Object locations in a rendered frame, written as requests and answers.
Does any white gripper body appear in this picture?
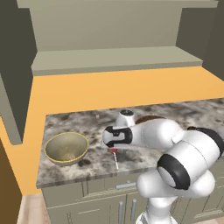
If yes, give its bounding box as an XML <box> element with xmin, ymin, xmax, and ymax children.
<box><xmin>101</xmin><ymin>126</ymin><xmax>116</xmax><ymax>149</ymax></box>

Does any kebab skewer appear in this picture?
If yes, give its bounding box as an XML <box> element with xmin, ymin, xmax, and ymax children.
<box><xmin>109</xmin><ymin>147</ymin><xmax>120</xmax><ymax>171</ymax></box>

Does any beige bowl with yellow rim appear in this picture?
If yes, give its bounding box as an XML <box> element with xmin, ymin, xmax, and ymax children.
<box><xmin>44</xmin><ymin>131</ymin><xmax>89</xmax><ymax>167</ymax></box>

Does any plain olive drawer front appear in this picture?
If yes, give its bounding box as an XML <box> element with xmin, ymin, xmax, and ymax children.
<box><xmin>41</xmin><ymin>181</ymin><xmax>85</xmax><ymax>208</ymax></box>

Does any narrow olive cupboard door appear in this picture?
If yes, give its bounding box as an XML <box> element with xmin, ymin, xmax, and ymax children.
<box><xmin>108</xmin><ymin>194</ymin><xmax>127</xmax><ymax>224</ymax></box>
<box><xmin>126</xmin><ymin>192</ymin><xmax>151</xmax><ymax>224</ymax></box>

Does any wide olive cupboard door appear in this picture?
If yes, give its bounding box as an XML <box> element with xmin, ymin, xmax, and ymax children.
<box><xmin>46</xmin><ymin>197</ymin><xmax>109</xmax><ymax>224</ymax></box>

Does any olive base cupboard run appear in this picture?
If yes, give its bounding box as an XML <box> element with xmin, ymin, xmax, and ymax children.
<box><xmin>171</xmin><ymin>159</ymin><xmax>224</xmax><ymax>224</ymax></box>

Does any olive shelf board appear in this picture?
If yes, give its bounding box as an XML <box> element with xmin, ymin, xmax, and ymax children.
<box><xmin>16</xmin><ymin>0</ymin><xmax>220</xmax><ymax>10</ymax></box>

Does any olive drawer front with handle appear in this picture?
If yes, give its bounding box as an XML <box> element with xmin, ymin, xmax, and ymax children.
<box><xmin>104</xmin><ymin>172</ymin><xmax>142</xmax><ymax>191</ymax></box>

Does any grey drawer handle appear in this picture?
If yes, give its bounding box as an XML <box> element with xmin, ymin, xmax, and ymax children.
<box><xmin>115</xmin><ymin>181</ymin><xmax>137</xmax><ymax>190</ymax></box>

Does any grey door handle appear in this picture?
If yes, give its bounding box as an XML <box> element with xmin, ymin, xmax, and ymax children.
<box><xmin>130</xmin><ymin>198</ymin><xmax>137</xmax><ymax>222</ymax></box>
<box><xmin>117</xmin><ymin>200</ymin><xmax>124</xmax><ymax>224</ymax></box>

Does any olive wall shelf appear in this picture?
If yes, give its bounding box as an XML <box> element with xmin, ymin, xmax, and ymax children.
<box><xmin>31</xmin><ymin>45</ymin><xmax>204</xmax><ymax>77</ymax></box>

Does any olive wall cupboard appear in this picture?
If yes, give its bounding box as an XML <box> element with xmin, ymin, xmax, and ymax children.
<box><xmin>0</xmin><ymin>0</ymin><xmax>38</xmax><ymax>146</ymax></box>
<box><xmin>175</xmin><ymin>0</ymin><xmax>224</xmax><ymax>81</ymax></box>

